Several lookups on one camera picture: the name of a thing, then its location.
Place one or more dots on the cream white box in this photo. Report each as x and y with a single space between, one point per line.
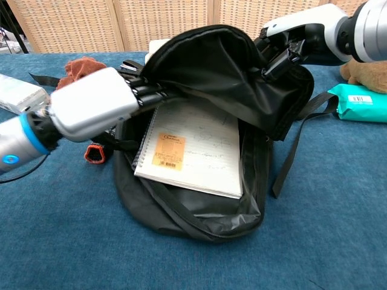
155 46

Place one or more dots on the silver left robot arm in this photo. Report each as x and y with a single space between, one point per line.
15 145

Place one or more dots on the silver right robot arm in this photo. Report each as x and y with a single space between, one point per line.
372 30

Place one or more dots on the green wet wipes pack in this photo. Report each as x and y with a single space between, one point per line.
362 105

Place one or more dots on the white spiral notebook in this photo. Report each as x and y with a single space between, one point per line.
205 163

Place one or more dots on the clear white plastic packet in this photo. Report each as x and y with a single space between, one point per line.
18 93

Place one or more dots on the black stapler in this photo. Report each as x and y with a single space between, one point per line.
130 67

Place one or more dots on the grey knit glove orange cuff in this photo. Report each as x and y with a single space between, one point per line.
95 154

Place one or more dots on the black fabric backpack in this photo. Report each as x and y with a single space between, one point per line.
217 72

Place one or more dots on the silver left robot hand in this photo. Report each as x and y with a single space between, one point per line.
90 102

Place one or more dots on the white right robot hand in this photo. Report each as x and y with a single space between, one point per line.
308 21

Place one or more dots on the black stand leg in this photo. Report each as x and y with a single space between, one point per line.
21 39

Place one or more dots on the blue carpet table cover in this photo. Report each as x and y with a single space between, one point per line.
60 241

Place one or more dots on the wicker folding screen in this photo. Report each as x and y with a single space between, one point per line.
75 24

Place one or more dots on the brown rumpled cloth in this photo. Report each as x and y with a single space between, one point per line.
81 66

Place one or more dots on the brown plush toy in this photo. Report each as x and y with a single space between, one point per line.
369 75

